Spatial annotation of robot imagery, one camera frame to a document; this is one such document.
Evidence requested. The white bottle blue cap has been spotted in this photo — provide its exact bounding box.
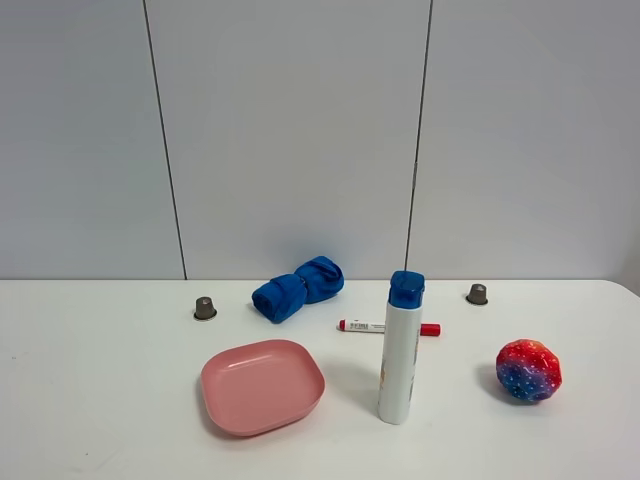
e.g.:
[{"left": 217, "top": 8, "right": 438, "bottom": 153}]
[{"left": 377, "top": 270, "right": 425, "bottom": 425}]

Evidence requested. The red blue speckled ball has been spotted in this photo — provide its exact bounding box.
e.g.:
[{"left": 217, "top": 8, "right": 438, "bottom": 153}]
[{"left": 495, "top": 339, "right": 563, "bottom": 404}]

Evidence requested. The pink square plastic plate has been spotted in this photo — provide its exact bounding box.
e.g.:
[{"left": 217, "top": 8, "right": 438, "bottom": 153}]
[{"left": 200, "top": 339, "right": 326, "bottom": 437}]

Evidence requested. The left brown coffee capsule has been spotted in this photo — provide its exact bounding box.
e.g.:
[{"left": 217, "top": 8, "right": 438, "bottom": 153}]
[{"left": 193, "top": 296, "right": 217, "bottom": 321}]

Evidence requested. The right brown coffee capsule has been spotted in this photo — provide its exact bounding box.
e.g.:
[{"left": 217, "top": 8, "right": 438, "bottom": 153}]
[{"left": 466, "top": 283, "right": 488, "bottom": 306}]

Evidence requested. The blue cloth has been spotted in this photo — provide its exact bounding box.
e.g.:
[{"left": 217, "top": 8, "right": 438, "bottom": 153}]
[{"left": 251, "top": 256, "right": 344, "bottom": 324}]

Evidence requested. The brown coffee capsule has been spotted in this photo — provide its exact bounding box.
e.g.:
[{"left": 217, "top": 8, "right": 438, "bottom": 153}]
[
  {"left": 466, "top": 283, "right": 488, "bottom": 306},
  {"left": 193, "top": 296, "right": 217, "bottom": 321}
]

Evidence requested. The red white marker pen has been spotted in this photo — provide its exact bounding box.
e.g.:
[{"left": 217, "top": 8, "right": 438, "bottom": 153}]
[{"left": 337, "top": 319, "right": 441, "bottom": 337}]

